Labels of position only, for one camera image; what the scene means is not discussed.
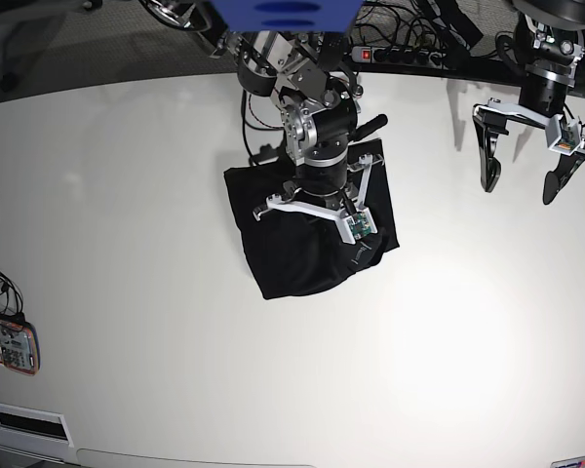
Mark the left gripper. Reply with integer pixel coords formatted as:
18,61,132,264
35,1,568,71
472,97,585,205

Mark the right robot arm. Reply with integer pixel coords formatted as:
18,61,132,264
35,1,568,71
141,1,387,245

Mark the white table cable grommet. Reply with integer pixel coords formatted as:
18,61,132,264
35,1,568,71
0,403,73,447

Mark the orange clear component case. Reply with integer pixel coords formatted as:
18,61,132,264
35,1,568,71
0,317,41,375

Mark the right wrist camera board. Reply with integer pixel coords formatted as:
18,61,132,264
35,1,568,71
346,211,376,242

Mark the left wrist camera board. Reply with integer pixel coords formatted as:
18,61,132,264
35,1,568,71
550,120,580,156

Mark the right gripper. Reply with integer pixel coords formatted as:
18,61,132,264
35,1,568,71
253,153,384,244

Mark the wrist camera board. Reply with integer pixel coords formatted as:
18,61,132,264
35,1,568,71
550,120,580,156
346,211,376,242

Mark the black power strip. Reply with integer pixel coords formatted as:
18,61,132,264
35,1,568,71
350,46,446,69

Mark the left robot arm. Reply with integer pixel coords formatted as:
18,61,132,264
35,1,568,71
472,1,585,205

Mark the blue plastic bin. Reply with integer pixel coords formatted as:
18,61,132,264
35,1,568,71
213,0,363,32

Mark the black T-shirt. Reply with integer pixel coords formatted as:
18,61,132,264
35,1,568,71
223,158,399,300

